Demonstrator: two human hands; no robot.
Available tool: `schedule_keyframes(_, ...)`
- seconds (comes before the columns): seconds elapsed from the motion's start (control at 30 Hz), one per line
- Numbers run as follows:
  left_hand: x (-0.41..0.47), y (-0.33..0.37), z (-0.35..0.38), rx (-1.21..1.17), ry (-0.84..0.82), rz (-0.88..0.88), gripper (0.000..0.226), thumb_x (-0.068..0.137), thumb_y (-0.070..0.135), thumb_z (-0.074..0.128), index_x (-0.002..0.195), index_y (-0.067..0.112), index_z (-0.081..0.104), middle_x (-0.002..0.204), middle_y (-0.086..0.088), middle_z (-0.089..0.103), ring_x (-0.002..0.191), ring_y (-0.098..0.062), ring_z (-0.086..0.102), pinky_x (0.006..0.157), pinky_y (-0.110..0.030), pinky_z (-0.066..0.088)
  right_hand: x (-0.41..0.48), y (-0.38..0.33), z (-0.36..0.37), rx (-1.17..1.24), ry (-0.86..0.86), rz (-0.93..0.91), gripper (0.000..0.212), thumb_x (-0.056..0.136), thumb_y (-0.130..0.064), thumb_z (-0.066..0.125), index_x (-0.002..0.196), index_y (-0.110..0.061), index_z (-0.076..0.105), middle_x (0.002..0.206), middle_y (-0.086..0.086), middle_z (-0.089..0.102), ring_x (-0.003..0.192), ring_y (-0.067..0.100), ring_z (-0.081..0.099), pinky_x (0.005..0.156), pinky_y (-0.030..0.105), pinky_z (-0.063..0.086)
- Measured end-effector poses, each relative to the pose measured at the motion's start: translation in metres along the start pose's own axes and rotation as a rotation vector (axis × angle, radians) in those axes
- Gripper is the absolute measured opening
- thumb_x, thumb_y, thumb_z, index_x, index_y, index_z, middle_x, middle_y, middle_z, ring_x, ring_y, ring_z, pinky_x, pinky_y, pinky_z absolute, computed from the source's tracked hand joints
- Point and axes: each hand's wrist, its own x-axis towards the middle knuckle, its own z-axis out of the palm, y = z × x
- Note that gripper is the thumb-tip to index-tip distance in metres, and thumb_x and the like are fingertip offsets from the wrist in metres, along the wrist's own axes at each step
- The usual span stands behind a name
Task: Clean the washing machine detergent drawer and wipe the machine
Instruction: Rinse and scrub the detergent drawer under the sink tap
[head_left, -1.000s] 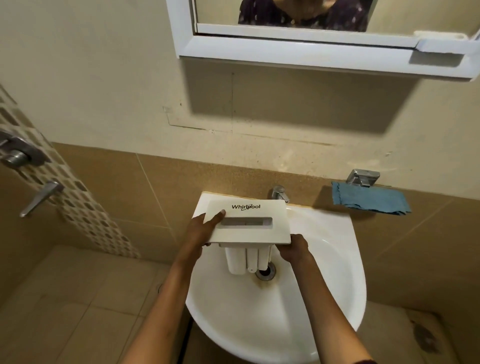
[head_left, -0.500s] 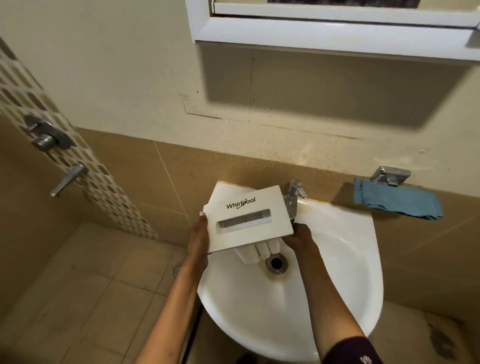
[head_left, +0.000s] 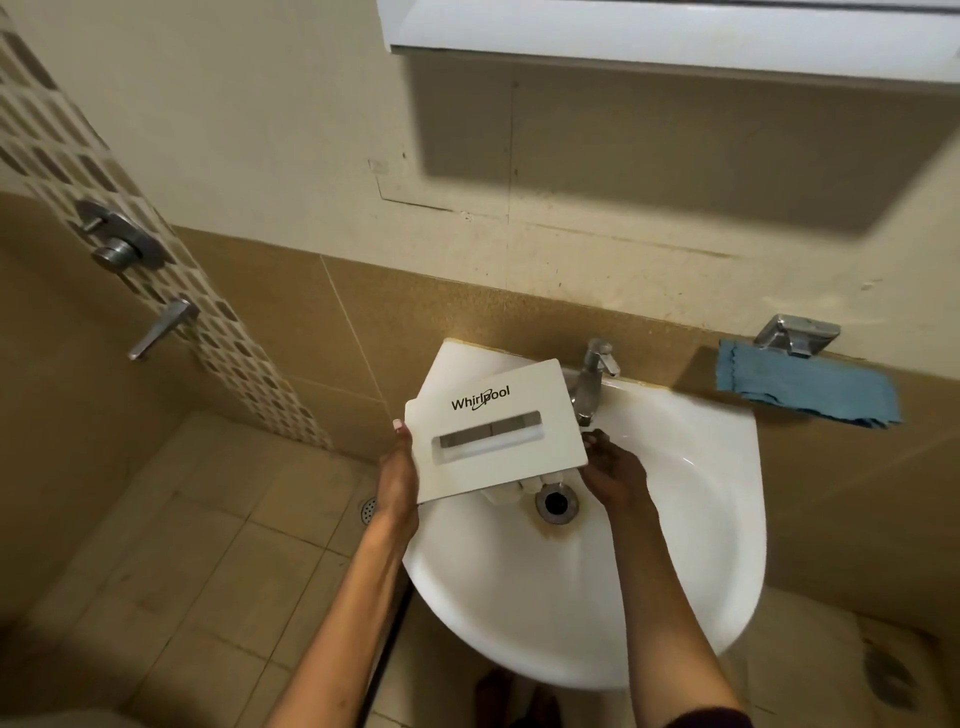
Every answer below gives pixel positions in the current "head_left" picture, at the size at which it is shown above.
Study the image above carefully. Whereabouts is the person's right hand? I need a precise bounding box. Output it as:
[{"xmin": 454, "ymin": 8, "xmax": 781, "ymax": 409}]
[{"xmin": 581, "ymin": 428, "xmax": 654, "ymax": 523}]

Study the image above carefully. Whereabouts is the person's left hand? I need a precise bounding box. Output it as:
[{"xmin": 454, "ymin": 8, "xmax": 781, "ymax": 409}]
[{"xmin": 374, "ymin": 418, "xmax": 421, "ymax": 549}]

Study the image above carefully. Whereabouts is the white detergent drawer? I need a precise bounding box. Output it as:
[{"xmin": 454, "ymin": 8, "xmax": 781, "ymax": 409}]
[{"xmin": 403, "ymin": 358, "xmax": 590, "ymax": 506}]

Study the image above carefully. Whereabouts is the person's right forearm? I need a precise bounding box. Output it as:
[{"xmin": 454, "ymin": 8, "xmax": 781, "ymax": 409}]
[{"xmin": 611, "ymin": 509, "xmax": 744, "ymax": 725}]

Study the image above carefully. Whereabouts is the person's left forearm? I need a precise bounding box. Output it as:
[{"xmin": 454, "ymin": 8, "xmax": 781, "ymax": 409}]
[{"xmin": 266, "ymin": 524, "xmax": 418, "ymax": 728}]

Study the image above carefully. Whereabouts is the person's dark patterned right sleeve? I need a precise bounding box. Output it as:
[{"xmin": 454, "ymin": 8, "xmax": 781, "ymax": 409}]
[{"xmin": 667, "ymin": 707, "xmax": 755, "ymax": 728}]

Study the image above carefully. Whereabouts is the chrome sink faucet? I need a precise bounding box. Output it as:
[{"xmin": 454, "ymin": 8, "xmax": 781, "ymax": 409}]
[{"xmin": 567, "ymin": 337, "xmax": 622, "ymax": 429}]

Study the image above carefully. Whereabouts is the white ceramic sink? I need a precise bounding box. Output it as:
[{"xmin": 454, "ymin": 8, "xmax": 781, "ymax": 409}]
[{"xmin": 402, "ymin": 337, "xmax": 768, "ymax": 691}]

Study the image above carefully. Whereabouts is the blue cloth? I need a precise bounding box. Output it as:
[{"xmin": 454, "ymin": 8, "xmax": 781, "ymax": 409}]
[{"xmin": 714, "ymin": 338, "xmax": 903, "ymax": 430}]

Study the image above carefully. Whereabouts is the chrome shower valve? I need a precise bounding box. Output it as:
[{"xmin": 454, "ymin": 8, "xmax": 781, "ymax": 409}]
[{"xmin": 74, "ymin": 198, "xmax": 170, "ymax": 273}]

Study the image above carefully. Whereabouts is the chrome wall holder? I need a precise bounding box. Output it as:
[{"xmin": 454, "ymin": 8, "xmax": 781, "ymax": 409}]
[{"xmin": 753, "ymin": 313, "xmax": 842, "ymax": 359}]

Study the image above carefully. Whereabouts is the chrome wall tap lever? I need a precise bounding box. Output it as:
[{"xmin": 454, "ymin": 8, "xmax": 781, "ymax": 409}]
[{"xmin": 127, "ymin": 297, "xmax": 202, "ymax": 363}]

